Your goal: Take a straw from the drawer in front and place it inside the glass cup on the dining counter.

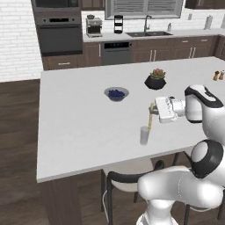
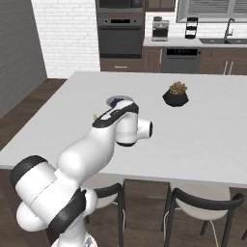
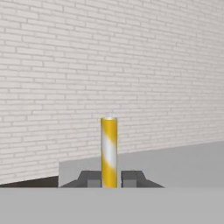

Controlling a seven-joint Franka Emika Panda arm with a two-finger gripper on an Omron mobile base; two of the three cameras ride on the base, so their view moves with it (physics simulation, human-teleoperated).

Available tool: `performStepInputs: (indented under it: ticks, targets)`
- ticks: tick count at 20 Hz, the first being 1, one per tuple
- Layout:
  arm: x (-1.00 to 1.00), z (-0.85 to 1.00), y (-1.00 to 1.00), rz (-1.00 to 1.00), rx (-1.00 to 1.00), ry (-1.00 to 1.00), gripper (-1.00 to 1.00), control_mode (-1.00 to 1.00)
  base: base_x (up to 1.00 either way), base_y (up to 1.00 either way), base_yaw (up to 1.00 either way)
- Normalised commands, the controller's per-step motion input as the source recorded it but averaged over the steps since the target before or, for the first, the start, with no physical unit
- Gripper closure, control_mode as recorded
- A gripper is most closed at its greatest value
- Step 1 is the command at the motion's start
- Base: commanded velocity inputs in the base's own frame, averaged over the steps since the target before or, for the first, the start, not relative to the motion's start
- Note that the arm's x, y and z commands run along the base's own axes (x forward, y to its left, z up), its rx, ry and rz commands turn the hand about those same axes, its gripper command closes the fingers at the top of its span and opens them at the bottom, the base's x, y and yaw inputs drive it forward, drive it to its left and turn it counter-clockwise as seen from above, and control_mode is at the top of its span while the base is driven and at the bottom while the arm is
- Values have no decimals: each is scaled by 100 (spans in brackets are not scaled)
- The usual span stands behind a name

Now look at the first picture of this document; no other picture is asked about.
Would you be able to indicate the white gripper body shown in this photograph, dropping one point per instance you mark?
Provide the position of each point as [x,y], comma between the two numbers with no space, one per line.
[164,109]

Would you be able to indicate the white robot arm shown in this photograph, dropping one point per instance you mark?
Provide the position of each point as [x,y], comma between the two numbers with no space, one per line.
[181,187]

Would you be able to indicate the clear glass cup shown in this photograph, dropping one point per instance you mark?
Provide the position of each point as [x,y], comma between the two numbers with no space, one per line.
[144,136]

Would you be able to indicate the succulent in black pot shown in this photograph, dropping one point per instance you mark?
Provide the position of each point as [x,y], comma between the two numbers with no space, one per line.
[156,79]

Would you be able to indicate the grey bowl of blueberries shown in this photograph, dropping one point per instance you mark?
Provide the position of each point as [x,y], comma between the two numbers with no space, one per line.
[116,94]

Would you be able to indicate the brown cupboard run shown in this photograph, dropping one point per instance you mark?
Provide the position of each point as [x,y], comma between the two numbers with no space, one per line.
[175,50]

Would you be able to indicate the brown pepper shaker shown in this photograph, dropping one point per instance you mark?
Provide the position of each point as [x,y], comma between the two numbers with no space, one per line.
[216,76]

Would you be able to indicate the brown salt shaker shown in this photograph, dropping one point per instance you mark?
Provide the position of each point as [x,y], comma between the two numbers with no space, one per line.
[222,75]

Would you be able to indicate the black dishwasher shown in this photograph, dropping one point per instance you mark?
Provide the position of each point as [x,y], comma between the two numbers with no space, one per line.
[117,52]

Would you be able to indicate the sink with tap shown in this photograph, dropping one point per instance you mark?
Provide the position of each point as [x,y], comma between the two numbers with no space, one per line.
[148,31]

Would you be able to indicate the white soap bottle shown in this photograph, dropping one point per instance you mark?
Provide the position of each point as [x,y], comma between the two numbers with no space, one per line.
[169,27]

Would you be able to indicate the black and white jar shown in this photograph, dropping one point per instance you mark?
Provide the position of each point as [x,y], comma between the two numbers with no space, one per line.
[118,24]

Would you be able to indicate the window with blinds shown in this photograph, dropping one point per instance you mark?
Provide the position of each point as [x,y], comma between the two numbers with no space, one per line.
[144,8]

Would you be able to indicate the silver coffee machine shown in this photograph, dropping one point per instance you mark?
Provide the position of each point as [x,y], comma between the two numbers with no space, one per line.
[93,27]

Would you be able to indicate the brown upper cupboards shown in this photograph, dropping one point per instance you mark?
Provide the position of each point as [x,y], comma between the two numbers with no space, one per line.
[92,4]

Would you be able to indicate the dark microwave oven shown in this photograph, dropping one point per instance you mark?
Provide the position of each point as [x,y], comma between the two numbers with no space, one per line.
[56,4]

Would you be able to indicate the dark wall oven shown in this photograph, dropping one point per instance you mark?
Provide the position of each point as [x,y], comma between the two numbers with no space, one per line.
[60,34]

